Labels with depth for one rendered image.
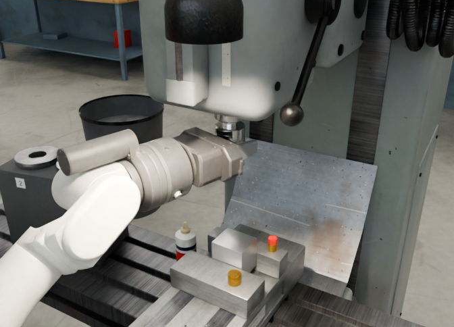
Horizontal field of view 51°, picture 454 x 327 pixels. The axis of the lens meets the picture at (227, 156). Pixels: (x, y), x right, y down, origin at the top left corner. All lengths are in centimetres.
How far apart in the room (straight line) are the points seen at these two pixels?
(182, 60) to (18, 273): 30
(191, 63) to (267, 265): 41
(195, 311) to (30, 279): 31
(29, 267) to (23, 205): 49
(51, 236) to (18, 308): 9
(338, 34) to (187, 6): 37
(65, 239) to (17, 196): 51
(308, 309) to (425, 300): 157
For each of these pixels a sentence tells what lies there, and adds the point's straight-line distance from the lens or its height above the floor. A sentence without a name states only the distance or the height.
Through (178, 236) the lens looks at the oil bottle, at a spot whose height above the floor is 100.
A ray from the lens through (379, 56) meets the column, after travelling 101.
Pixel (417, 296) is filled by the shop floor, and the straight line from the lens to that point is 248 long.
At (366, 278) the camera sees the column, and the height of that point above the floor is 78.
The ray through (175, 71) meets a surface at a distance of 60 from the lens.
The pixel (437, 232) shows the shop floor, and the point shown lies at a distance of 298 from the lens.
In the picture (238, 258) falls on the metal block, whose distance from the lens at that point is 81.
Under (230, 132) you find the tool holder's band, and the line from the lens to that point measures 71.
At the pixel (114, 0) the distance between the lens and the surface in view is 539.
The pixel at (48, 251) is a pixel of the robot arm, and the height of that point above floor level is 122.
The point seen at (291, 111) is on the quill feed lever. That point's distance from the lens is 59.
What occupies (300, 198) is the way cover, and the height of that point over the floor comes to 98.
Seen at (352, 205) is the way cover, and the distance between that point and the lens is 109.
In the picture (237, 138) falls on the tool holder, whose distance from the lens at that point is 72.
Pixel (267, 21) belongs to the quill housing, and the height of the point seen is 144.
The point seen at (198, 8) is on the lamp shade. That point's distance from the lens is 42.
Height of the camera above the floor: 154
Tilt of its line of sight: 25 degrees down
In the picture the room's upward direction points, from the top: straight up
